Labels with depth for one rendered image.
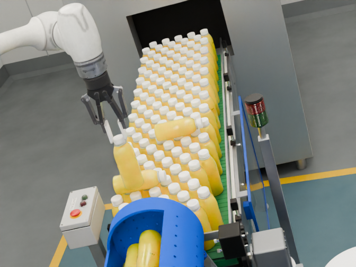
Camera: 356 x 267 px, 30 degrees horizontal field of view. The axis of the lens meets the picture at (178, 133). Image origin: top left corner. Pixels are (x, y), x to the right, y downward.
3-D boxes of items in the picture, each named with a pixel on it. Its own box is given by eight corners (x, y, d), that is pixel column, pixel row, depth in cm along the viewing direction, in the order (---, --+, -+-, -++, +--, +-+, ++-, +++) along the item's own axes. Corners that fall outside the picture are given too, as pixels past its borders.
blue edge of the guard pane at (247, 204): (267, 309, 250) (236, 205, 226) (253, 187, 319) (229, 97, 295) (280, 307, 249) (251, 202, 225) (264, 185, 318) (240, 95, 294)
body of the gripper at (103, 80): (78, 81, 194) (89, 108, 198) (106, 74, 193) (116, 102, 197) (82, 71, 200) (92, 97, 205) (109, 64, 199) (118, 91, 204)
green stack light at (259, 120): (250, 129, 224) (247, 117, 222) (249, 119, 230) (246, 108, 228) (269, 125, 223) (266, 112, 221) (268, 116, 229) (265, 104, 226)
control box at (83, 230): (69, 249, 222) (58, 226, 217) (79, 213, 239) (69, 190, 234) (97, 244, 220) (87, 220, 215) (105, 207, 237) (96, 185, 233)
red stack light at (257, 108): (247, 116, 222) (245, 106, 220) (246, 107, 227) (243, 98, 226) (266, 112, 221) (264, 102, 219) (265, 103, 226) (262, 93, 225)
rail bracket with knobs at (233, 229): (220, 265, 210) (212, 240, 205) (220, 250, 216) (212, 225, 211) (251, 259, 208) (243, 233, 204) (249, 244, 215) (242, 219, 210)
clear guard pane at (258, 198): (277, 304, 249) (249, 203, 226) (262, 185, 317) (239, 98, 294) (279, 304, 249) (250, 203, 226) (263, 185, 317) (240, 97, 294)
